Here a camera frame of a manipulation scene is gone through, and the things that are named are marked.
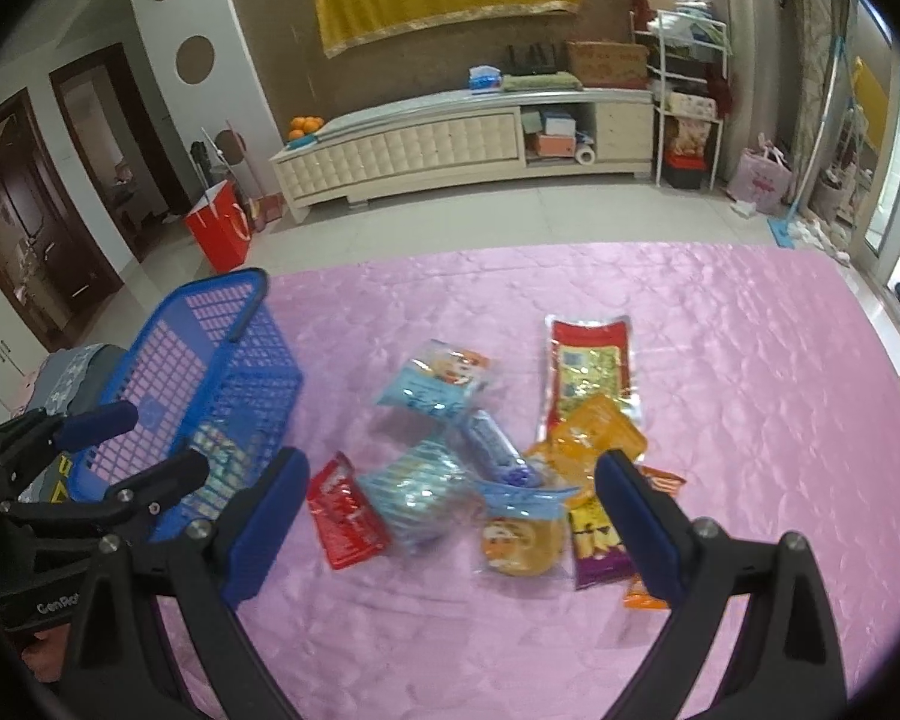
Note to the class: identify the blue plastic basket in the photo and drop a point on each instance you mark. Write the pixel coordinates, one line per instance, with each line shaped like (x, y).
(251, 345)

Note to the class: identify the small orange snack packet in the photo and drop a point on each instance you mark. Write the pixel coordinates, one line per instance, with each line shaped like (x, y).
(641, 598)

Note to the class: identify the orange box in cabinet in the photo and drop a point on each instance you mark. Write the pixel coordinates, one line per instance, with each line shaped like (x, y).
(555, 145)

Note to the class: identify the clear round cake packet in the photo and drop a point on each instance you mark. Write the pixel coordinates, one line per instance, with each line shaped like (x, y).
(514, 540)

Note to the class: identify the white metal shelf rack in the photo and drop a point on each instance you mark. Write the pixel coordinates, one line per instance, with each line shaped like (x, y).
(656, 75)

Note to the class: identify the white shopping bag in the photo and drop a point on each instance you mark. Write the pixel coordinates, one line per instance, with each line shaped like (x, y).
(757, 176)

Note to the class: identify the pile of oranges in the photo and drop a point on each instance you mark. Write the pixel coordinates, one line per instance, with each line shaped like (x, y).
(305, 126)

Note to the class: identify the dark wooden door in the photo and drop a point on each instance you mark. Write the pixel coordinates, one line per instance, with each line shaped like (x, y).
(22, 217)

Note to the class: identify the blue tissue box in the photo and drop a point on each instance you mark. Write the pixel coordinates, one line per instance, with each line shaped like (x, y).
(485, 79)

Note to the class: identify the small brown round disc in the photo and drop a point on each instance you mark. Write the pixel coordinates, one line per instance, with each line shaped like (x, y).
(231, 146)

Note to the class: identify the blue box in cabinet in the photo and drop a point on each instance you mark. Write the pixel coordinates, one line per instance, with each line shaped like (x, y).
(558, 122)

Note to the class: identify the purple candy roll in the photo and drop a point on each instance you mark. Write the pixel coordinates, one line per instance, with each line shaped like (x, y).
(491, 442)

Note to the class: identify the yellow towel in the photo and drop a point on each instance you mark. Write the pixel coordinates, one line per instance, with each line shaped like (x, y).
(870, 101)

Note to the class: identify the purple yellow snack packet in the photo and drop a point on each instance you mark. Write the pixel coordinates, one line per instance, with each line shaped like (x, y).
(596, 540)

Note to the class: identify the large orange snack packet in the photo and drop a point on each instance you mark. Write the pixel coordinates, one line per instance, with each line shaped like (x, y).
(592, 435)

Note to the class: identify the long red yellow snack packet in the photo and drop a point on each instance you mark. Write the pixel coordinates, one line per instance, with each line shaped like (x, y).
(589, 367)

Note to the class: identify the black router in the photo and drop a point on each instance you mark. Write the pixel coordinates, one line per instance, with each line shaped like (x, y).
(530, 60)

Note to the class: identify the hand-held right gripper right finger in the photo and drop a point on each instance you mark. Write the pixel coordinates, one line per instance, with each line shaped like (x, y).
(637, 532)

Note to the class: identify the grey patterned cloth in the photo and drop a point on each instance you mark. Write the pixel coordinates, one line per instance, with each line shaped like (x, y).
(75, 382)

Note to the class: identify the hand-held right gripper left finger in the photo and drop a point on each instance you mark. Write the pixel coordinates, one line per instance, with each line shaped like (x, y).
(262, 525)

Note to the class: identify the pink quilted blanket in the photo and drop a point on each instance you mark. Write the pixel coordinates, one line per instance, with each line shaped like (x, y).
(720, 390)

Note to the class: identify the brown cardboard box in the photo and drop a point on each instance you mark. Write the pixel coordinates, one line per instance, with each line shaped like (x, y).
(607, 64)

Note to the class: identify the white tape roll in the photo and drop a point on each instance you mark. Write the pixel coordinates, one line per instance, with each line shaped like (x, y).
(586, 156)

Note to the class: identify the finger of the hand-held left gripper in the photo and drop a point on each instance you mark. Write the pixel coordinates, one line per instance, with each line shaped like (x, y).
(97, 420)
(157, 480)

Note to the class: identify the cream tv cabinet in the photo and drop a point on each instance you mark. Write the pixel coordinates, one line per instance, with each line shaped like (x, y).
(420, 150)

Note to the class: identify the light blue cartoon snack packet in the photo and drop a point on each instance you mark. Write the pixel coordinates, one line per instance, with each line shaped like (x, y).
(427, 390)

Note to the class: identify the red paper bag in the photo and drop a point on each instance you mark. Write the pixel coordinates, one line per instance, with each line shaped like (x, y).
(217, 232)

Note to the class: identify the black crate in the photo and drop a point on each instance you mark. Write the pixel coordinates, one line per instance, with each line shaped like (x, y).
(684, 171)

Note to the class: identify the blue striped snack packet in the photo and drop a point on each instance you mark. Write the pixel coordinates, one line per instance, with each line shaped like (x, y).
(412, 499)

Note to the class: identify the green folded cloth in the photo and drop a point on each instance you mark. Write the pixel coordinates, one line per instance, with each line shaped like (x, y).
(540, 82)

